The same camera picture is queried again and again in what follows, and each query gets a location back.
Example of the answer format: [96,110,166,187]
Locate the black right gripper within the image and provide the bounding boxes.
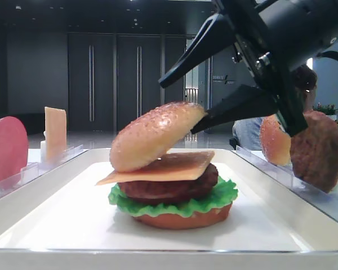
[158,1,338,136]

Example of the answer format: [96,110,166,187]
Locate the sesame top bun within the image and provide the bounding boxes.
[110,101,207,172]

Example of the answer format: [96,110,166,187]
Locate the sesame bun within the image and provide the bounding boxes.
[260,114,291,166]
[110,101,207,172]

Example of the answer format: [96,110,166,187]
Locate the orange cheese slice on burger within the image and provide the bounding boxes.
[97,151,215,185]

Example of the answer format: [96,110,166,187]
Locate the upright brown meat patty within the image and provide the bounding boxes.
[289,110,338,194]

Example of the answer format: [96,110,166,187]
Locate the green lettuce under cheese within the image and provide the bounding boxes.
[108,177,238,218]

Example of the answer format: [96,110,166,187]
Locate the brown patty under cheese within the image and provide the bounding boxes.
[118,164,219,205]

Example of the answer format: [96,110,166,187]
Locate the upright orange cheese slice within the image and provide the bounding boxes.
[45,107,67,158]

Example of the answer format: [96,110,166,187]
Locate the red tomato slice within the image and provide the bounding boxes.
[0,116,29,181]

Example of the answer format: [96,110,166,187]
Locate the seated person in background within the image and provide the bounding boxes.
[232,65,318,151]

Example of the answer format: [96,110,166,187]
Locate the clear holder top right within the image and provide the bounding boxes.
[235,146,293,185]

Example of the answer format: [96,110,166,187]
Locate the clear holder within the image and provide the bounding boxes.
[0,163,39,197]
[292,165,338,193]
[235,146,293,185]
[38,141,84,170]

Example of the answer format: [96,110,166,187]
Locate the potted plant in background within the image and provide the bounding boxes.
[313,102,338,126]

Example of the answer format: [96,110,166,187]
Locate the dark double door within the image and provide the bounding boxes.
[68,34,186,132]

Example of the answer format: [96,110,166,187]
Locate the clear holder middle right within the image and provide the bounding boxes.
[292,165,338,193]

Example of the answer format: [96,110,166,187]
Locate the bottom bun of burger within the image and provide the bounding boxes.
[134,204,232,230]

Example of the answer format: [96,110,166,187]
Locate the clear holder top left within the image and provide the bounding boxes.
[38,141,84,170]

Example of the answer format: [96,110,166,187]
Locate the clear holder middle left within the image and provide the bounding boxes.
[0,163,39,197]

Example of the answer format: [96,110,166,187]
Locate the white metal serving tray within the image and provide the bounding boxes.
[0,148,338,269]

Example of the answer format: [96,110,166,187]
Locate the clear right rail strip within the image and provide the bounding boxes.
[235,145,338,228]

